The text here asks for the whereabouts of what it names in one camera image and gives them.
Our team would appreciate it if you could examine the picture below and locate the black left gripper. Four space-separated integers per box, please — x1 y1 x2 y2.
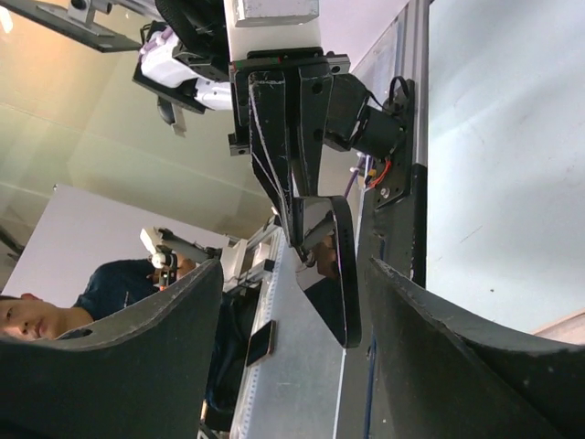
228 48 350 247

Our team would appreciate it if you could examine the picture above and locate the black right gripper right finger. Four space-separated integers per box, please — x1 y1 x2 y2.
367 259 584 438

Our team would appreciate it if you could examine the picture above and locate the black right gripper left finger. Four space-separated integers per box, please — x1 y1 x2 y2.
1 260 223 438

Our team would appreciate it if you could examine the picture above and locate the black smartphone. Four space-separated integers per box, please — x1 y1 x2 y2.
294 196 362 348

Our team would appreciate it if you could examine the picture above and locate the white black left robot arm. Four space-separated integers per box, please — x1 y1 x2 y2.
139 1 414 248

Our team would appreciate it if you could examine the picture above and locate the smartphone on metal bench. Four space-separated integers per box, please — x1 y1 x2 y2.
246 320 277 368

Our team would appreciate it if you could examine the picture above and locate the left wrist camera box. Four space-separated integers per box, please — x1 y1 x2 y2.
223 0 321 61

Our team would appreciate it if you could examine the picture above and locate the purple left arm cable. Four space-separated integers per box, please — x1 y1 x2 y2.
342 155 371 200

